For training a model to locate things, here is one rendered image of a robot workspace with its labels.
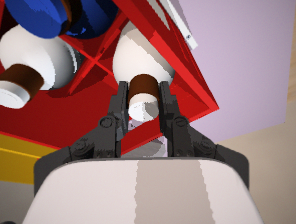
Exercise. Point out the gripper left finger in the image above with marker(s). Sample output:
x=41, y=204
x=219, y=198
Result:
x=98, y=143

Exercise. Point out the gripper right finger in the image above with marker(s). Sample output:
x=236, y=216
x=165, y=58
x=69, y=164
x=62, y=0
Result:
x=185, y=141

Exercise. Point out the white bottle with brown label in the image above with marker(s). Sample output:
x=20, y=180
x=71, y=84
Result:
x=138, y=63

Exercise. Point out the blue bottle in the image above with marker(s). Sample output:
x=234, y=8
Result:
x=48, y=19

